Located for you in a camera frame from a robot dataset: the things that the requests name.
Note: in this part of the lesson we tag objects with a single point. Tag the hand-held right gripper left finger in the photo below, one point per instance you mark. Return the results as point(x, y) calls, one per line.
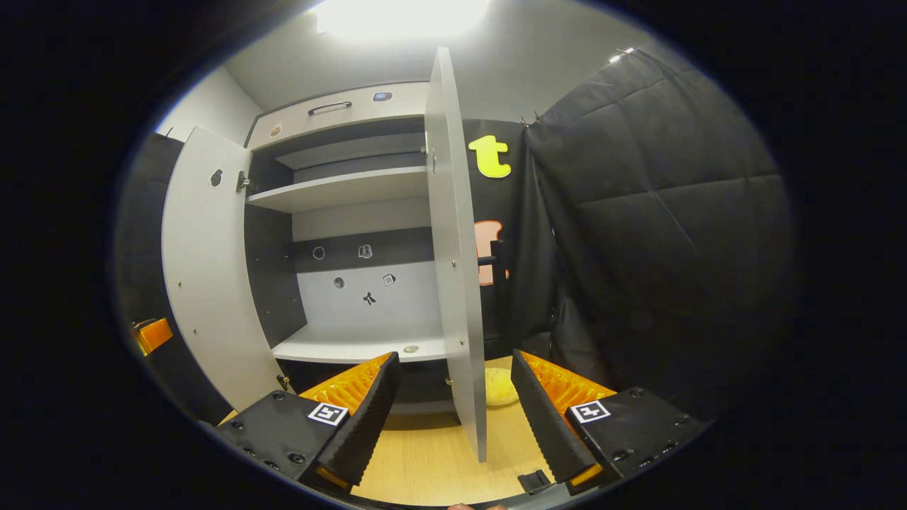
point(365, 425)

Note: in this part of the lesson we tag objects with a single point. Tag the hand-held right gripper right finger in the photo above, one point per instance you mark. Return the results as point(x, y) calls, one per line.
point(542, 425)

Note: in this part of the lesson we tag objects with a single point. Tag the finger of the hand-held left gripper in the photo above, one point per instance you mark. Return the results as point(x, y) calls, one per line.
point(154, 335)

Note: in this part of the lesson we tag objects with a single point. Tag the grey double-door shoe cabinet body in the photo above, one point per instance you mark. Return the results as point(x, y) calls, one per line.
point(354, 188)

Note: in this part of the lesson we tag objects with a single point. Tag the yellow plush bun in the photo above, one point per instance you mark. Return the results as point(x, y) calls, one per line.
point(499, 387)

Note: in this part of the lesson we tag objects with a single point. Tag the black backdrop cloth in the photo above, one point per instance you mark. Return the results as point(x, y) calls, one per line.
point(659, 248)

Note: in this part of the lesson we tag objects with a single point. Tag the large ceiling light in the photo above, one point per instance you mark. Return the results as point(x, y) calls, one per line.
point(404, 18)

